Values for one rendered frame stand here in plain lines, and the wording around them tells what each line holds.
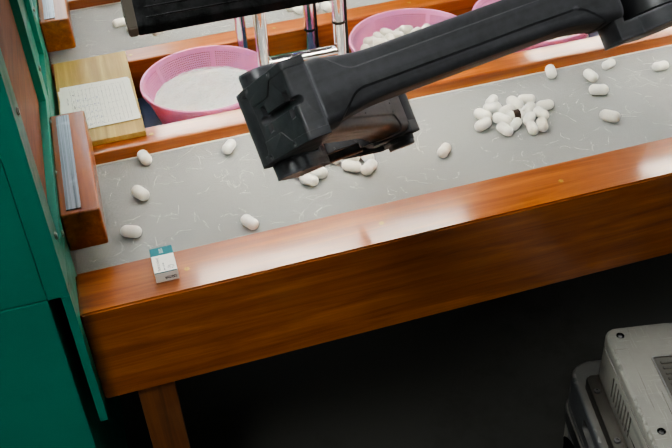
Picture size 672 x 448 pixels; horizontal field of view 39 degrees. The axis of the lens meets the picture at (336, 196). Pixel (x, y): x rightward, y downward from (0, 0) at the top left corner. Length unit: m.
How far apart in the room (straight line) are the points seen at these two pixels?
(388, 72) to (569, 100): 1.05
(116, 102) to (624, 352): 1.05
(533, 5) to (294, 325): 0.79
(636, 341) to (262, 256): 0.69
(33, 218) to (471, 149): 0.81
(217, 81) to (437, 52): 1.15
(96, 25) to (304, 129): 1.49
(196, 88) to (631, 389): 1.01
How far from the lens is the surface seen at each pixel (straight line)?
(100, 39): 2.22
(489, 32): 0.89
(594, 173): 1.64
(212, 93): 1.95
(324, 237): 1.49
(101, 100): 1.90
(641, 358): 1.74
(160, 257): 1.47
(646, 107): 1.88
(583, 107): 1.86
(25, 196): 1.26
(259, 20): 1.76
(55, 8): 2.11
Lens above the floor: 1.71
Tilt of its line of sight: 37 degrees down
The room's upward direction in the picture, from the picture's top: 4 degrees counter-clockwise
